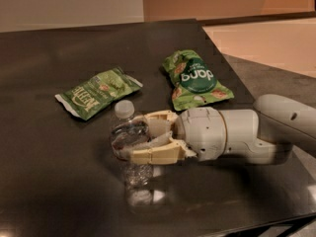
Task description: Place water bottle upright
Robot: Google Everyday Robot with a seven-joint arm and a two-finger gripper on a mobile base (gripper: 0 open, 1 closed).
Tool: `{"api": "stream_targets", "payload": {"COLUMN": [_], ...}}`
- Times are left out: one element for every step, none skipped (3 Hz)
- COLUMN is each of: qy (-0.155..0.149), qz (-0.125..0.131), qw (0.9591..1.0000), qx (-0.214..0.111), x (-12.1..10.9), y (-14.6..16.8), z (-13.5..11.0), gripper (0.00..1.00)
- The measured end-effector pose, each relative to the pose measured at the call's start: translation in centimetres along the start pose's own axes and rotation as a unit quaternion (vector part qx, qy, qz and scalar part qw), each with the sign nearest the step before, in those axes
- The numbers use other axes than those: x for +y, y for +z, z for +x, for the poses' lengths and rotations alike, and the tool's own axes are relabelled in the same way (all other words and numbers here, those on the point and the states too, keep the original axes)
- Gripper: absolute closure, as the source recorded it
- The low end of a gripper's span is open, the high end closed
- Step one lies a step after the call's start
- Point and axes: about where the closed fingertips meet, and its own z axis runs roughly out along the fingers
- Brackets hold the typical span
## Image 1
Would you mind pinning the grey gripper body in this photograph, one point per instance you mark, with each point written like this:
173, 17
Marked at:
201, 132

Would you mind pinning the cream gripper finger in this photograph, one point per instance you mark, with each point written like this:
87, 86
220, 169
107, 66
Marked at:
161, 126
163, 150

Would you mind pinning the clear plastic water bottle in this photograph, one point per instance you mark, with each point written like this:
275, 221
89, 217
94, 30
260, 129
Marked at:
128, 129

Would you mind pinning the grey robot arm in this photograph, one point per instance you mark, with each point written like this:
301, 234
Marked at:
264, 135

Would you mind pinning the green Dang snack bag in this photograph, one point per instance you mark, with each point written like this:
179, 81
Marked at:
194, 83

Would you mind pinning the green Kettle chips bag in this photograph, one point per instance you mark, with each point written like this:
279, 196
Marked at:
92, 96

